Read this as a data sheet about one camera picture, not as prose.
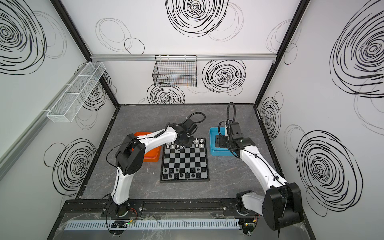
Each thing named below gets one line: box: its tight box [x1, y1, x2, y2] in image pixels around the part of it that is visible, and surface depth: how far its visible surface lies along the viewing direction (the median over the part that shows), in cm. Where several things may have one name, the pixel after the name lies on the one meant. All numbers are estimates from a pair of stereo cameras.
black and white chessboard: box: [159, 137, 210, 183], surface depth 89 cm
